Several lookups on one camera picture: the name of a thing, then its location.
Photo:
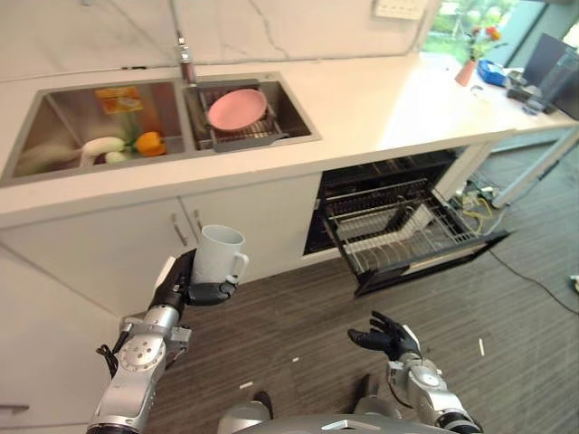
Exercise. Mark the blue plastic container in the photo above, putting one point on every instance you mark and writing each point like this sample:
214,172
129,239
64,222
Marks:
492,71

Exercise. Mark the dark blender jug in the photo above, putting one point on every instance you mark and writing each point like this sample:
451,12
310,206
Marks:
554,79

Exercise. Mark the silver robot torso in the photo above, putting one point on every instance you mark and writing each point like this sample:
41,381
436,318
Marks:
307,422

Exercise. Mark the orange sticker label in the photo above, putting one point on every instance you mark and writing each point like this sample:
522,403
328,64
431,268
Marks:
118,99

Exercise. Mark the stainless steel double sink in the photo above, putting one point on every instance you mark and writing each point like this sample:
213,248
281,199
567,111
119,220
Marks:
135,126

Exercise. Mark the pink plate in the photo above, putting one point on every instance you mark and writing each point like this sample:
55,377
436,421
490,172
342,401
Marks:
236,109

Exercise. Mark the black monitor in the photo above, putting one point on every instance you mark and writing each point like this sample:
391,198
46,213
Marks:
549,68

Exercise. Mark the small white onion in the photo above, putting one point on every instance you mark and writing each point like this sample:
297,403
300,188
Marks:
115,157

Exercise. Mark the chrome kitchen faucet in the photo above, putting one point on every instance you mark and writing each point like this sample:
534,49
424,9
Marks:
183,45

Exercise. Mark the pink flower vase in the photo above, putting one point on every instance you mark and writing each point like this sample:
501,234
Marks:
467,72

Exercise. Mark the white wall socket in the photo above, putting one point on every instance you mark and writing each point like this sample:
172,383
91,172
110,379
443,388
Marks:
397,8

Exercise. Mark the white radish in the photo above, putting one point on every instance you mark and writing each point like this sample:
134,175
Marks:
101,145

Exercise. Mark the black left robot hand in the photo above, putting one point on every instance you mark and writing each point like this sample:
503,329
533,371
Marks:
172,289

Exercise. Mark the dark sink drain rack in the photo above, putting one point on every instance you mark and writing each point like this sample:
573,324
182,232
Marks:
240,131

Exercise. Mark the orange bell pepper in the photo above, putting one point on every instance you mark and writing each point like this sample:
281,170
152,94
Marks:
150,144

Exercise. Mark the white ceramic mug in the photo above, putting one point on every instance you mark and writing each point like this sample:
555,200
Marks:
217,260

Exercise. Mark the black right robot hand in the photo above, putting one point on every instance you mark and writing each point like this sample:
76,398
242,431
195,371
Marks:
384,336

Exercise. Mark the white table leg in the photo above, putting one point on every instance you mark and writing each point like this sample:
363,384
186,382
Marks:
534,169

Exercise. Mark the white power strip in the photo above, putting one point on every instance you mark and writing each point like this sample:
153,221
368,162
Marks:
475,192

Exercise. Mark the white dishwasher cutlery basket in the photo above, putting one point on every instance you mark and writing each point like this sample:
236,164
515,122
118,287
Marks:
420,217

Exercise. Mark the black dishwasher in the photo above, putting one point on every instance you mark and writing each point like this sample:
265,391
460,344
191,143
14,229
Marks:
393,217

